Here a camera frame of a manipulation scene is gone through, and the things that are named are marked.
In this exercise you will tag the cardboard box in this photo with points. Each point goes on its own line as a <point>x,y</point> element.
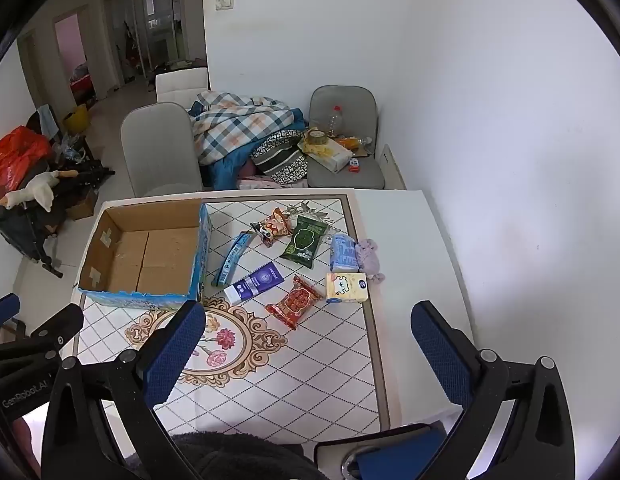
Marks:
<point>140,255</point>

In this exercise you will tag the pink cloth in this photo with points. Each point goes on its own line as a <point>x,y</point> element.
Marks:
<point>270,183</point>

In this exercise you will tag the red snack packet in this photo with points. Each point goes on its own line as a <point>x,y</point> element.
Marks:
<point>294,302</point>

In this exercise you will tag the light blue face mask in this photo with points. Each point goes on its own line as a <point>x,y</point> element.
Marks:
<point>47,120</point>

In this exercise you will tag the green snack packet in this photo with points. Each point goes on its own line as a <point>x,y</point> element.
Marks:
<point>304,241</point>

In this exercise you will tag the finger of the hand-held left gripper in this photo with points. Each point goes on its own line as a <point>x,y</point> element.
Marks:
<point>57,325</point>
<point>4,308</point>

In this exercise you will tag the white wall switch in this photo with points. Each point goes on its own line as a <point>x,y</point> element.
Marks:
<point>224,2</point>

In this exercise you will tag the white goose plush toy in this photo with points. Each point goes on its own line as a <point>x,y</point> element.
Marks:
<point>37,190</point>

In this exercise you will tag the brown floor carton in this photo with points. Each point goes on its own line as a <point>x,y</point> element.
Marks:
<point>82,205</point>

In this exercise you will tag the orange plastic bag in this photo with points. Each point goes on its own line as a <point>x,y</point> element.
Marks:
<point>15,155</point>

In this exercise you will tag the purple white toothpaste tube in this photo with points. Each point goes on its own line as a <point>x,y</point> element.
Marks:
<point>255,282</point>

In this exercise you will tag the small red box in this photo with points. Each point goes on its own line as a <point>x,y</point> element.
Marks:
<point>355,165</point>

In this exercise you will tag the orange snack packet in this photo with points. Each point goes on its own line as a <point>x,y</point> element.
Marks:
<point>272,227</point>

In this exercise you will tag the plaid blanket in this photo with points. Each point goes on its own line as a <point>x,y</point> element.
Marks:
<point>230,130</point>

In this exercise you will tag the orange snack wrapper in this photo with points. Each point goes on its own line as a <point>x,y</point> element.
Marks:
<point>357,142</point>

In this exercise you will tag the black white patterned bag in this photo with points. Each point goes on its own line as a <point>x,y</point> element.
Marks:
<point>280,160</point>

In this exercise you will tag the yellow bin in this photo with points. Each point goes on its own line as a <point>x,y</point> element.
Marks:
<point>77,119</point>

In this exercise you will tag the grey chair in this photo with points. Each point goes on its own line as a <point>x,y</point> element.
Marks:
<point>355,102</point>
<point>160,150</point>

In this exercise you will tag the white chair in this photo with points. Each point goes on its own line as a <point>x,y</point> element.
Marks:
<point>180,82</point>

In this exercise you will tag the long blue tube packet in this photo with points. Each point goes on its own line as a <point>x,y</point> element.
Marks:
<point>232,257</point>

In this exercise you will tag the blue cloth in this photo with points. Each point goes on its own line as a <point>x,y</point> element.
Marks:
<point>225,172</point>

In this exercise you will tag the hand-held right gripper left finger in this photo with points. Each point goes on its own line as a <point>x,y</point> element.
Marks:
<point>175,350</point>

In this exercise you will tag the yellow white packet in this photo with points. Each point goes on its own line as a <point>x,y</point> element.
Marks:
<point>327,155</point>

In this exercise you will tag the tape roll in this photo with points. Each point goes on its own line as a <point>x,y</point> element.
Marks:
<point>316,136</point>

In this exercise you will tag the black folding stroller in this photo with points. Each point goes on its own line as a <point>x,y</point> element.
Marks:
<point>25,230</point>

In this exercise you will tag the clear plastic bottle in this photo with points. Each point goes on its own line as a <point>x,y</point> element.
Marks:
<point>335,121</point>

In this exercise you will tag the yellow tissue pack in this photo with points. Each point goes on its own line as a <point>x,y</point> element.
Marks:
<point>346,287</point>

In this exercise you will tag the purple cloth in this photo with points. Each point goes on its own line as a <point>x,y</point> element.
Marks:
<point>368,257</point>

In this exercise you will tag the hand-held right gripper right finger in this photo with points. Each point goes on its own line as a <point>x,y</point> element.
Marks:
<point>439,355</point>

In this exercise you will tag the blue tissue pack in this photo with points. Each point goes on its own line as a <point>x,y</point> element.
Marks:
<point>344,252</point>

